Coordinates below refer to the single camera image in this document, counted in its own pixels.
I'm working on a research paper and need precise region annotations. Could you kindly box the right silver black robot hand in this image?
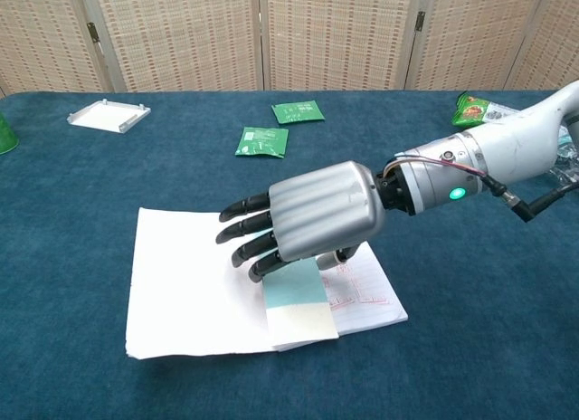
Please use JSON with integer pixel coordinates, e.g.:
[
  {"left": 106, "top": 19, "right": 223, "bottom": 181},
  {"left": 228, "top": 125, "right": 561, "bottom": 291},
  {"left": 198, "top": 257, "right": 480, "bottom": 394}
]
[{"left": 215, "top": 160, "right": 387, "bottom": 283}]

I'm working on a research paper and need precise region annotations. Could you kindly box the teal and white tasselled bookmark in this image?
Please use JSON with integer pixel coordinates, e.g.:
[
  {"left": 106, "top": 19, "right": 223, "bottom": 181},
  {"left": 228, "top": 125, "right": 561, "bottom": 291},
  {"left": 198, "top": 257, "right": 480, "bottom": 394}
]
[{"left": 246, "top": 227, "right": 341, "bottom": 349}]

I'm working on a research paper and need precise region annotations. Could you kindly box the white notebook with orange spine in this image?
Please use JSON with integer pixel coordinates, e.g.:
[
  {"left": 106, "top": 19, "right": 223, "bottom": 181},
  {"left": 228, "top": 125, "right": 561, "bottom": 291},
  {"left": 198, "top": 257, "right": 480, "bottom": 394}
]
[{"left": 125, "top": 206, "right": 409, "bottom": 361}]

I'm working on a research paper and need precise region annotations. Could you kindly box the green sachet with leaf print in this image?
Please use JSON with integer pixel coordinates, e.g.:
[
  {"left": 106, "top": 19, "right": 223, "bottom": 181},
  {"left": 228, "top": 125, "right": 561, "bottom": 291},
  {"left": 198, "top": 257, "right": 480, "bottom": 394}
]
[{"left": 233, "top": 126, "right": 290, "bottom": 159}]

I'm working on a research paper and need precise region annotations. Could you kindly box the green sachet with white text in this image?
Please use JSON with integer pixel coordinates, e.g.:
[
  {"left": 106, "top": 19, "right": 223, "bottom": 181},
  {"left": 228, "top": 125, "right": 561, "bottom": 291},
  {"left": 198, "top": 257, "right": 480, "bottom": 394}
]
[{"left": 271, "top": 100, "right": 327, "bottom": 125}]

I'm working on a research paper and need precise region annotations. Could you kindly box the green snack packet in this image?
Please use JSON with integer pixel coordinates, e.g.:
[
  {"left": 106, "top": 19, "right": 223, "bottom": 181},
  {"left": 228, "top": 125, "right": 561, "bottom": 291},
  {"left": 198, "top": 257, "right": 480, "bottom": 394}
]
[{"left": 451, "top": 91, "right": 519, "bottom": 130}]

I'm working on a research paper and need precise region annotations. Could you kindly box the woven bamboo folding screen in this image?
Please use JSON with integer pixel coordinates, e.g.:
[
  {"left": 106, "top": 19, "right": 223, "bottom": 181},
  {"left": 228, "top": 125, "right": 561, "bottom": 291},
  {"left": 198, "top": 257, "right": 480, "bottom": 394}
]
[{"left": 0, "top": 0, "right": 579, "bottom": 99}]

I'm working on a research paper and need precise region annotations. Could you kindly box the white square plastic tray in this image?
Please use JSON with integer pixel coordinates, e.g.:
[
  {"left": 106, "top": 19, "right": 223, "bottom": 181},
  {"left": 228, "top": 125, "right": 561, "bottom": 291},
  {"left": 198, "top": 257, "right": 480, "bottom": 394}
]
[{"left": 66, "top": 99, "right": 152, "bottom": 135}]

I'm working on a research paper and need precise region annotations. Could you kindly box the dark blue table cloth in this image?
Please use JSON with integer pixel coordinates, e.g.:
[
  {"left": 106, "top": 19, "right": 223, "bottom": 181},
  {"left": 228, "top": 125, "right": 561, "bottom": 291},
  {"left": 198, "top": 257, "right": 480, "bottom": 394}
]
[{"left": 0, "top": 90, "right": 579, "bottom": 420}]

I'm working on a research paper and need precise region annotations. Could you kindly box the clear bag with teal edges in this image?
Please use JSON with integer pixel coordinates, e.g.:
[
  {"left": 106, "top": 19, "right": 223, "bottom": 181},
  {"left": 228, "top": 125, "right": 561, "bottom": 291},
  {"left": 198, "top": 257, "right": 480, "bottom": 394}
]
[{"left": 549, "top": 125, "right": 579, "bottom": 186}]

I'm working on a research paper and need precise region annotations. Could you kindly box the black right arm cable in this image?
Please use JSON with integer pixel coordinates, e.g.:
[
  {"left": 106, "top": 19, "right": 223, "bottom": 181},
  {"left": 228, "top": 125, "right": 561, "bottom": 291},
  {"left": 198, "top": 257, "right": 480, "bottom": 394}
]
[{"left": 479, "top": 173, "right": 579, "bottom": 223}]

